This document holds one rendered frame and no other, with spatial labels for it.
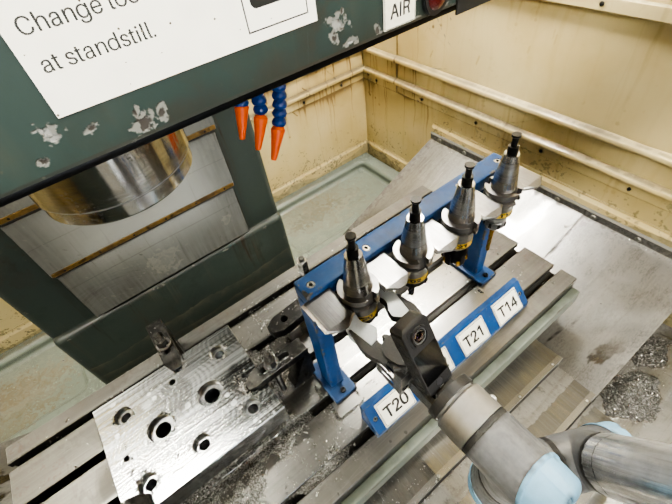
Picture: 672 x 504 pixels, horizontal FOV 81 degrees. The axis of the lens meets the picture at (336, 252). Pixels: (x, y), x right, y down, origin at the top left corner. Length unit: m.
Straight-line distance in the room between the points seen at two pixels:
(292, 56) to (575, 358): 1.06
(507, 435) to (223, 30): 0.48
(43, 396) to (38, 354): 0.18
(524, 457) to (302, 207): 1.38
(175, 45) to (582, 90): 1.07
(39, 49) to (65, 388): 1.39
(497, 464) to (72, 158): 0.49
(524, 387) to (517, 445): 0.56
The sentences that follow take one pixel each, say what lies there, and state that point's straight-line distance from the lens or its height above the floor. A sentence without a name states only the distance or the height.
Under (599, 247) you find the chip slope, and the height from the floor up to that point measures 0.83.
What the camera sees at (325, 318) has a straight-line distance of 0.57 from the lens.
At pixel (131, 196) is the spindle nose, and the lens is 0.41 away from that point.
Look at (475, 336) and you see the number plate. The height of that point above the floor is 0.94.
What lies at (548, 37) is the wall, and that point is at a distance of 1.22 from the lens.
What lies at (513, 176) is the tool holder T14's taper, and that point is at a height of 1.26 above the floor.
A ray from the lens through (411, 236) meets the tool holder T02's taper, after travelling 0.58.
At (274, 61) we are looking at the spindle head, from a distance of 0.27.
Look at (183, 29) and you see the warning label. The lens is 0.24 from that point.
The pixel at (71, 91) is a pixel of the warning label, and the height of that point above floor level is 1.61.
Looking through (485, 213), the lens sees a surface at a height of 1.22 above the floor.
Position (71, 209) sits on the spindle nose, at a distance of 0.43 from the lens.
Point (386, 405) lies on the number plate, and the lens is 0.79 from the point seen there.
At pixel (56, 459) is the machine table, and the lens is 1.04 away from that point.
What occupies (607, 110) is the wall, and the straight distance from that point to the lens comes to 1.19.
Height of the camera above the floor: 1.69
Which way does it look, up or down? 47 degrees down
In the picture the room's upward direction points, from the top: 9 degrees counter-clockwise
